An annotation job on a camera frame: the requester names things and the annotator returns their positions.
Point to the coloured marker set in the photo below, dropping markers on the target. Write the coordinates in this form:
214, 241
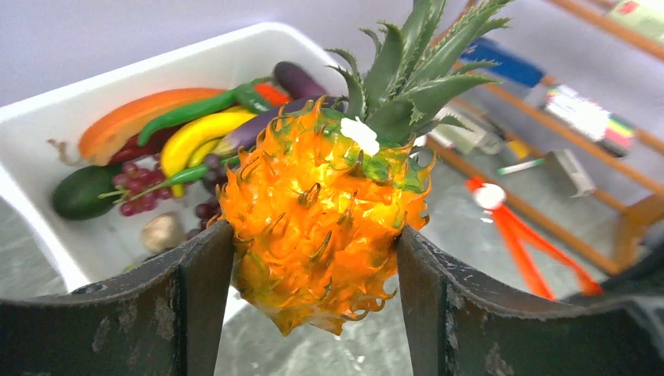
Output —
598, 125

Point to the toy pineapple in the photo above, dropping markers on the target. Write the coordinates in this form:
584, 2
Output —
317, 204

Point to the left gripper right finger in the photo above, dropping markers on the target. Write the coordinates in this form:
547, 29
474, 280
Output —
460, 321

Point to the white marker pen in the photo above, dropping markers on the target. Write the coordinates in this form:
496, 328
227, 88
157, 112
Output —
519, 167

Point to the toy green avocado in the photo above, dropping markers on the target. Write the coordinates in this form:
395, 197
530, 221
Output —
77, 196

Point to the toy yellow banana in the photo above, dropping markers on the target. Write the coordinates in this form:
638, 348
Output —
183, 144

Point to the toy orange papaya slice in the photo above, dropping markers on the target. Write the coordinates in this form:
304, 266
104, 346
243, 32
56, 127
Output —
135, 119

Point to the toy green chili pepper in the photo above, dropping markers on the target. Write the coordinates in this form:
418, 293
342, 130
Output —
193, 111

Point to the toy purple eggplant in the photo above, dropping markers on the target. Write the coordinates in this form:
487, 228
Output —
245, 137

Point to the white plastic bin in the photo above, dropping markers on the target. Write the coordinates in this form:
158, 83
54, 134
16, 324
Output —
47, 137

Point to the blue stapler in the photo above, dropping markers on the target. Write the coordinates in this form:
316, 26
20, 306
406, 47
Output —
508, 65

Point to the white red box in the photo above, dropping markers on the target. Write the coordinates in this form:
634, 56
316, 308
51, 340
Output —
643, 16

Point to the wooden shelf rack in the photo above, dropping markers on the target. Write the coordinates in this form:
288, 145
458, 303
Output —
634, 220

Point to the small white box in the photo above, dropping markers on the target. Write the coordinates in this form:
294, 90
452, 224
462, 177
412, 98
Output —
464, 131

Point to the toy dark grapes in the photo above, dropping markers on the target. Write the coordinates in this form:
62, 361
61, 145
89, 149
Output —
138, 190

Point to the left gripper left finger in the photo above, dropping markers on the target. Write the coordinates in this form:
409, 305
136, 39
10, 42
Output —
163, 317

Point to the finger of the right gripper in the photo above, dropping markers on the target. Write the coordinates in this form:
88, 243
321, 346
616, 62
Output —
643, 278

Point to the clear zip top bag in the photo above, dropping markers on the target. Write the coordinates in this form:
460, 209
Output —
473, 222

